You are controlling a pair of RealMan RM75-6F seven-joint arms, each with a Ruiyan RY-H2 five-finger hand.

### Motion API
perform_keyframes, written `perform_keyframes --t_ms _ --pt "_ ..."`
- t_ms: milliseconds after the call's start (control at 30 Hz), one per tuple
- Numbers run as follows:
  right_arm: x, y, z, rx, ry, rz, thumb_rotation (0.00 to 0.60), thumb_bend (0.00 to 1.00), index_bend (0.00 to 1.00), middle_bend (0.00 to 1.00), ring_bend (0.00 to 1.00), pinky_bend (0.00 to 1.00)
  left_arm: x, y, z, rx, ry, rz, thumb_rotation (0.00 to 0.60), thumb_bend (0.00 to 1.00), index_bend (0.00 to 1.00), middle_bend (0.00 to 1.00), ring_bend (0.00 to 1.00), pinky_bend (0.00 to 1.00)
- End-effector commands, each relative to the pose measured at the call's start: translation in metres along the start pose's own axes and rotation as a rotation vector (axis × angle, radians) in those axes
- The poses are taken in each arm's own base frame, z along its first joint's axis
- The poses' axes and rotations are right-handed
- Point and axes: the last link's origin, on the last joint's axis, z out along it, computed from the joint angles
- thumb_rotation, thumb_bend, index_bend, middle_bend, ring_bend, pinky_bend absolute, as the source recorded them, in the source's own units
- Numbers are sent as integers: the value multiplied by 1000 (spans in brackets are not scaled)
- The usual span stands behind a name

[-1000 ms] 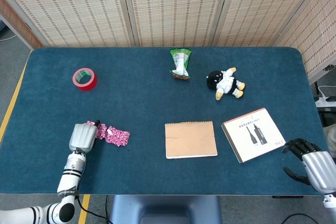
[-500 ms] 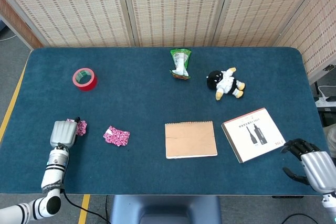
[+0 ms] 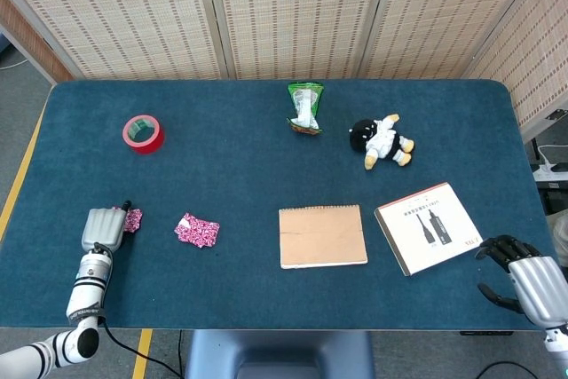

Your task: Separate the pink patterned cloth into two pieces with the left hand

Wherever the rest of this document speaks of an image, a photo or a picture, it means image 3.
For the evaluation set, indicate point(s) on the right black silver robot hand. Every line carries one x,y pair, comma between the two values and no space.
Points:
539,286

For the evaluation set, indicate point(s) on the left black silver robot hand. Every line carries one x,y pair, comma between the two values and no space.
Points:
103,230

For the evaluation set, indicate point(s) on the small pink patterned wrapper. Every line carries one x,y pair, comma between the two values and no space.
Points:
133,219

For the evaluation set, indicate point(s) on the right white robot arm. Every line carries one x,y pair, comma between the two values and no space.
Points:
558,343

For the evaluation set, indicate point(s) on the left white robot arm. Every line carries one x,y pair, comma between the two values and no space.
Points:
86,294

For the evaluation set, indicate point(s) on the red tape roll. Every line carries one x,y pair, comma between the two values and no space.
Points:
148,141

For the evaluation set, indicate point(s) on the white power strip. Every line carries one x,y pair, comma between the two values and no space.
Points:
552,171

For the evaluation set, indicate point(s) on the white flat product box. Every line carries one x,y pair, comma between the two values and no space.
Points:
428,228

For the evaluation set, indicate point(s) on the woven folding screen panel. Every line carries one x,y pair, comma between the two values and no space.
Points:
539,55
26,37
448,15
297,15
120,15

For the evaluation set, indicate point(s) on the black white plush doll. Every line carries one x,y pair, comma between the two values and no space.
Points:
381,141

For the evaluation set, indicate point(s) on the brown spiral notebook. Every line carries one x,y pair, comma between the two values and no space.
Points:
323,237

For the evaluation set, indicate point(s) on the green snack bag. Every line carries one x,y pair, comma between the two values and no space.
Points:
305,106

